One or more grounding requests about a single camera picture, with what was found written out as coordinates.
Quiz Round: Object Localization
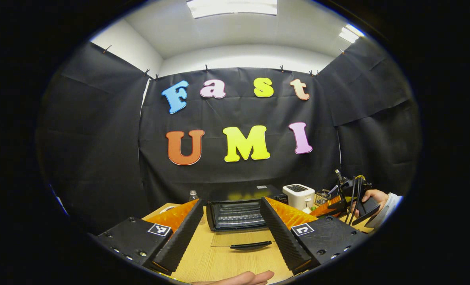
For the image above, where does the white toaster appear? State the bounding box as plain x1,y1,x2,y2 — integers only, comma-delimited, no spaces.
282,184,315,211

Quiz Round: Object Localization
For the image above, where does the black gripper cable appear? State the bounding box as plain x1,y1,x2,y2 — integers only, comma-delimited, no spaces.
347,176,365,227

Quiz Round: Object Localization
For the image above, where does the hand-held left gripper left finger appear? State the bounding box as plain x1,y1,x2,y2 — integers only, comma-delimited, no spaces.
97,199,205,276

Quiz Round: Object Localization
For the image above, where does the small ceiling light panel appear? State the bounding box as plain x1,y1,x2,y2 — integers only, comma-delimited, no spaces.
339,24,365,44

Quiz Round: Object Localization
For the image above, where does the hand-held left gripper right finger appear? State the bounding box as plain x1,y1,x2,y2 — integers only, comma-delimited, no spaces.
260,197,368,275

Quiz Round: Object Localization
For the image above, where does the black backdrop cloth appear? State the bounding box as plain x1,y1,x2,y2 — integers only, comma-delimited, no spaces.
35,38,421,234

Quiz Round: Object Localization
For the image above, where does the black electric oven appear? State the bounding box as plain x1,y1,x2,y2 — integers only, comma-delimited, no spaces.
206,183,289,251

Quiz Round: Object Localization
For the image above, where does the large ceiling light panel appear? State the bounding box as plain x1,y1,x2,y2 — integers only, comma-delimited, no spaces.
186,0,278,19

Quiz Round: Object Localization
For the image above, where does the wire mesh basket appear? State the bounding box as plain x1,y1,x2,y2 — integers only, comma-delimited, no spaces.
315,190,333,206

